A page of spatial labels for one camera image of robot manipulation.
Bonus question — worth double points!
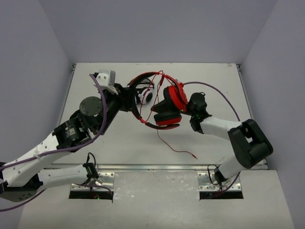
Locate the purple cable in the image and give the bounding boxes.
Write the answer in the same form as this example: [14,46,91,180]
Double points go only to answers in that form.
[183,81,241,121]
[0,73,108,213]

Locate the metal mounting bracket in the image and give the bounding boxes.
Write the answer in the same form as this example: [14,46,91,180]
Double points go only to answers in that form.
[197,170,242,192]
[70,171,115,191]

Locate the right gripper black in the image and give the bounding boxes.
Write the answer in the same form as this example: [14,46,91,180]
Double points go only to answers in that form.
[152,92,196,118]

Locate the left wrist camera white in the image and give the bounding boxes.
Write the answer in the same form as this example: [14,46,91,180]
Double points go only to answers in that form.
[93,70,118,94]

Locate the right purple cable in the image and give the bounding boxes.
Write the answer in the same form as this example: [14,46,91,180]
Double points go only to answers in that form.
[183,81,241,121]

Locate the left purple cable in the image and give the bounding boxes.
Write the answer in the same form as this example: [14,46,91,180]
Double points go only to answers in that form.
[0,73,108,213]

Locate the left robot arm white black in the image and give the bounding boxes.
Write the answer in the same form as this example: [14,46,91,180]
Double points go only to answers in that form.
[0,84,137,204]

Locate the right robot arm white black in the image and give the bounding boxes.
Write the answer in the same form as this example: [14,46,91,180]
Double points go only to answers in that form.
[151,93,274,185]

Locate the left metal mounting bracket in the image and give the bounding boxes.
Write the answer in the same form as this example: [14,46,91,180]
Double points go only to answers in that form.
[70,171,115,191]

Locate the aluminium rail front edge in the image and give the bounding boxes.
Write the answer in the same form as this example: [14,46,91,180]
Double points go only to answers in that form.
[40,163,269,171]

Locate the white black headphones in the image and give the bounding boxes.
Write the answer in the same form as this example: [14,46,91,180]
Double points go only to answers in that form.
[135,79,155,105]

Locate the red black headphones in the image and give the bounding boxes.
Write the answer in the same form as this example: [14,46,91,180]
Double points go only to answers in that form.
[129,71,188,130]

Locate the right metal mounting bracket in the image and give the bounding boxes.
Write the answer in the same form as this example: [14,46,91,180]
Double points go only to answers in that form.
[197,170,242,192]

